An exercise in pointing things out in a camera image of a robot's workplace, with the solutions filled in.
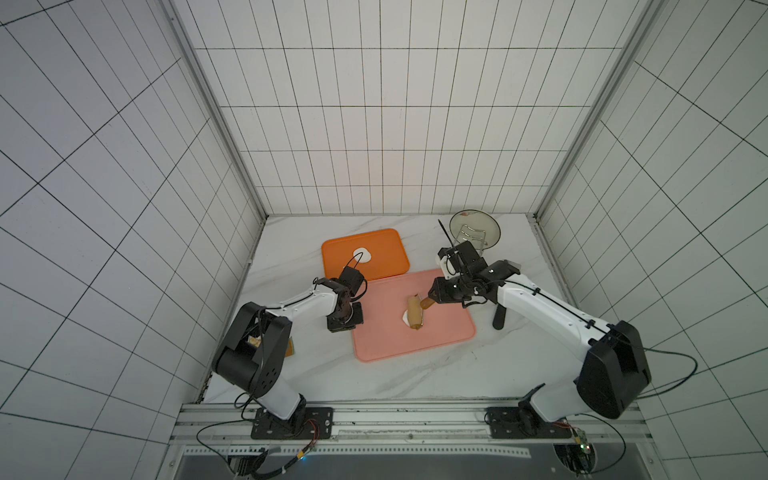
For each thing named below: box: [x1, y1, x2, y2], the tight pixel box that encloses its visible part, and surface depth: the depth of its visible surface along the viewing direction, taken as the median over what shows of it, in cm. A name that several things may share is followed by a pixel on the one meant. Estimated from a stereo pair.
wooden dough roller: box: [408, 294, 424, 330], surface depth 91 cm
